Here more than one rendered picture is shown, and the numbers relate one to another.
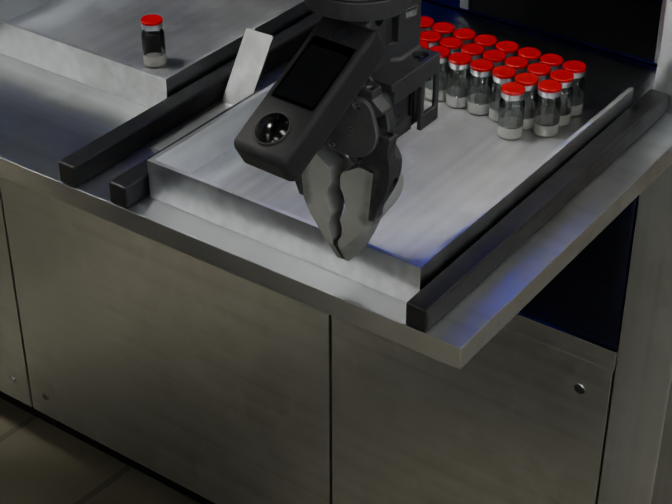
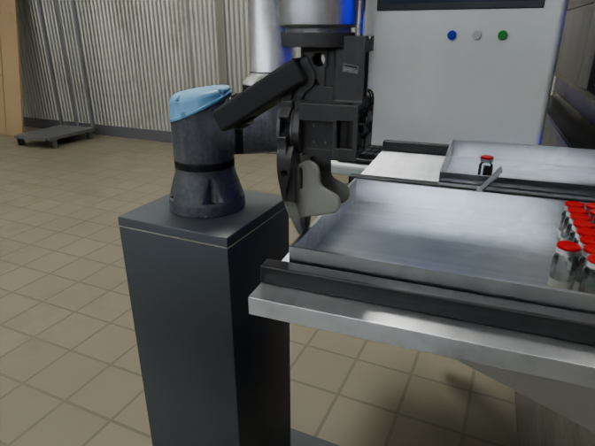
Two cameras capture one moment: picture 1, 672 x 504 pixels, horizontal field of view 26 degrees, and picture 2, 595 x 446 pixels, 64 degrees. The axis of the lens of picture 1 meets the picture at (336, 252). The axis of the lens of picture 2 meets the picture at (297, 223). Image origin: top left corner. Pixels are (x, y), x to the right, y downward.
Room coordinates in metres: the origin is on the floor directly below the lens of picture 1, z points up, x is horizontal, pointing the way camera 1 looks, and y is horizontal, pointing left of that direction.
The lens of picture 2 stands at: (0.75, -0.48, 1.12)
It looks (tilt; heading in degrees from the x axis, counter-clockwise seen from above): 22 degrees down; 75
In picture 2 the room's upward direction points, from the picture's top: straight up
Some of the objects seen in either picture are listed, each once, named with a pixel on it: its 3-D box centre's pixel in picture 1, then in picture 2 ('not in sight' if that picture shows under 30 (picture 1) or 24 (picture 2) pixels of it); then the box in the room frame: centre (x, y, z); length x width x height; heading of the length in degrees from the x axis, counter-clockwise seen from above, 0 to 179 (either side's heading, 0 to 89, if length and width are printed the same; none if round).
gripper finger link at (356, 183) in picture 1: (377, 200); (313, 202); (0.89, -0.03, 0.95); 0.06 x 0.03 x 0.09; 145
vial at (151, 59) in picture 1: (153, 42); (484, 171); (1.24, 0.17, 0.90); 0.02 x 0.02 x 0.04
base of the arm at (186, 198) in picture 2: not in sight; (206, 181); (0.81, 0.44, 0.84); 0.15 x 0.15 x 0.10
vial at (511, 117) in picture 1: (511, 111); (563, 265); (1.11, -0.15, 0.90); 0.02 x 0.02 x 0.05
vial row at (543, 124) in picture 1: (469, 83); (581, 247); (1.16, -0.12, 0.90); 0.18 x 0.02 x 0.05; 54
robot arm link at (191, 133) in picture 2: not in sight; (205, 122); (0.81, 0.44, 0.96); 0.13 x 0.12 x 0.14; 174
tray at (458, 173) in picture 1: (400, 140); (469, 238); (1.07, -0.05, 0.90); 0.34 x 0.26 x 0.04; 144
